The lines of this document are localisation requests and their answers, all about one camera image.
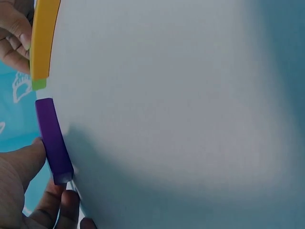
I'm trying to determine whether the person's right hand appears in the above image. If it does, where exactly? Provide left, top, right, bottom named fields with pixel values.
left=0, top=0, right=35, bottom=74

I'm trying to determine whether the person's left hand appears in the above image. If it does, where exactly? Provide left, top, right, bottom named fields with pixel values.
left=0, top=136, right=98, bottom=229

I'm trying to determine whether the purple curved block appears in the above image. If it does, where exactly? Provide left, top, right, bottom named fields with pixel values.
left=35, top=97, right=74, bottom=186

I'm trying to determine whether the yellow curved block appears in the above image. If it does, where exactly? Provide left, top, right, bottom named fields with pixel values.
left=31, top=0, right=61, bottom=81

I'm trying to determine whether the green curved block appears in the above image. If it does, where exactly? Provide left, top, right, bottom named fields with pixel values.
left=29, top=42, right=47, bottom=91

